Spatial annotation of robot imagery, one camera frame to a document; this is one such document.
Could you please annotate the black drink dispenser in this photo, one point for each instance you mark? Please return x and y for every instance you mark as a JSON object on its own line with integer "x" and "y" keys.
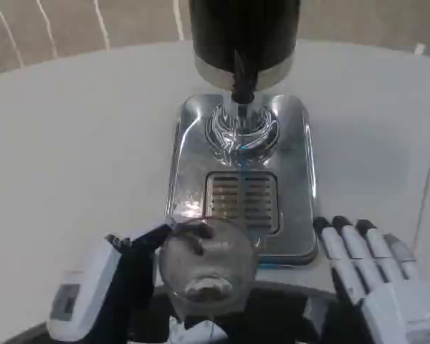
{"x": 242, "y": 36}

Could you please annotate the steel drip tray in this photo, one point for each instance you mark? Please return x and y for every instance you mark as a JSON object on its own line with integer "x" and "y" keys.
{"x": 243, "y": 161}

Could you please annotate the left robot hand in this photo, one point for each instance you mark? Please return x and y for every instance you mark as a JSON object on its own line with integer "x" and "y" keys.
{"x": 93, "y": 279}

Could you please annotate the steel drip tray grid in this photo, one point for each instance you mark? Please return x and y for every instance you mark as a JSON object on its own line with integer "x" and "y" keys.
{"x": 241, "y": 199}

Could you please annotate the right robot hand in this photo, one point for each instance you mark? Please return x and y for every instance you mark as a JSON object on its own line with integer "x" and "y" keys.
{"x": 380, "y": 279}

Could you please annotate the clear ribbed glass cup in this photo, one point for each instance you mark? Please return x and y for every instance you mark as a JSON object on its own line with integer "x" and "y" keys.
{"x": 208, "y": 265}

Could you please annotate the black dispenser tap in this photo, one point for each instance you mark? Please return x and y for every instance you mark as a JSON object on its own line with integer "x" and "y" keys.
{"x": 243, "y": 80}

